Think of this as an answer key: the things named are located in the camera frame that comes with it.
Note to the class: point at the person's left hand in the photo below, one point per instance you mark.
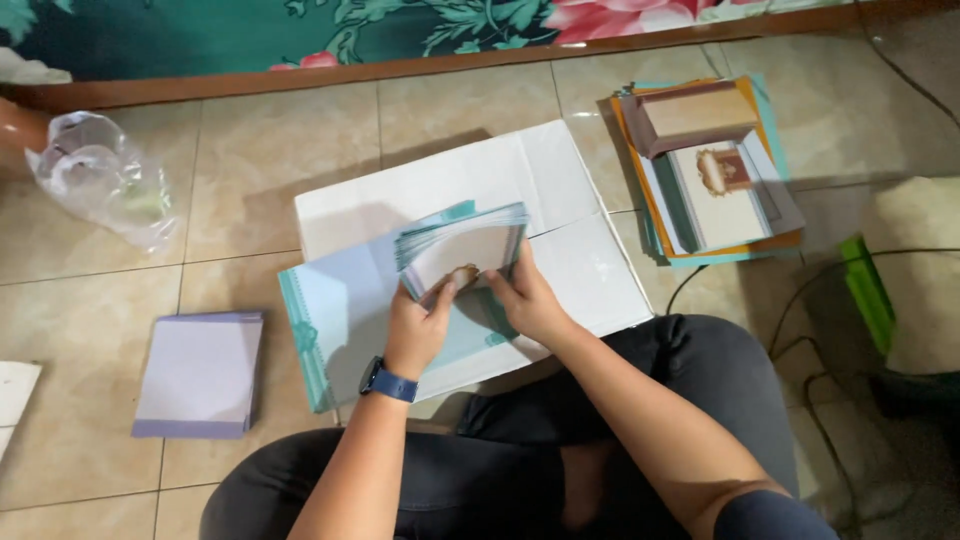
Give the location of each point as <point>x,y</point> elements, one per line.
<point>414,336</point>

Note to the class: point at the person's right hand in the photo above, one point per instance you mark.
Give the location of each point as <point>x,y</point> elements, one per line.
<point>529,300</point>

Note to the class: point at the fanned stack of teal-edged cards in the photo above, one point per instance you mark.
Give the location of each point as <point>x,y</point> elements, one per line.
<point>465,241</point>

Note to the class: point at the blue smartwatch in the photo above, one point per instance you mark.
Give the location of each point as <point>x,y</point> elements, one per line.
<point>388,382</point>

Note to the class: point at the teal-bordered white sheet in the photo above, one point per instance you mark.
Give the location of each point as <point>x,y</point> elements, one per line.
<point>337,315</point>

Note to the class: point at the white flattened cardboard box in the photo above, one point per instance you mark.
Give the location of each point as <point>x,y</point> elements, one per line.
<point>480,187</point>

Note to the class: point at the person's legs in dark trousers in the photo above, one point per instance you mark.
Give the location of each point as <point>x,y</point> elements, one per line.
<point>525,465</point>

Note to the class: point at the pile of printed invitation sheets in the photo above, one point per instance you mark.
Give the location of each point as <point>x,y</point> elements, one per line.
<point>720,202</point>

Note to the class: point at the stack of lavender envelopes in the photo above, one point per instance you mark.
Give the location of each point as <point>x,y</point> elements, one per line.
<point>198,375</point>

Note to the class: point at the brown folded card cover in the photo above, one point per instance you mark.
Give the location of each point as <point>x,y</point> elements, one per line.
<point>697,112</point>

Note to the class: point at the floral teal mattress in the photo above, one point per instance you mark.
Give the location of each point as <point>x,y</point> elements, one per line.
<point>300,30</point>

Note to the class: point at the green plastic object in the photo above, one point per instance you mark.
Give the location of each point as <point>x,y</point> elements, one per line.
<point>868,292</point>

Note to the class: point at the clear plastic bag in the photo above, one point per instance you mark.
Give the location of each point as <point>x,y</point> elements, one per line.
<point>105,177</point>

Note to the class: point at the white paper sheet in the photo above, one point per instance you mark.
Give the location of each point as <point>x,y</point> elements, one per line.
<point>13,397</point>

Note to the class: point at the wooden bed frame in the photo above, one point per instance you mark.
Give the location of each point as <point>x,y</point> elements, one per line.
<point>420,64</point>

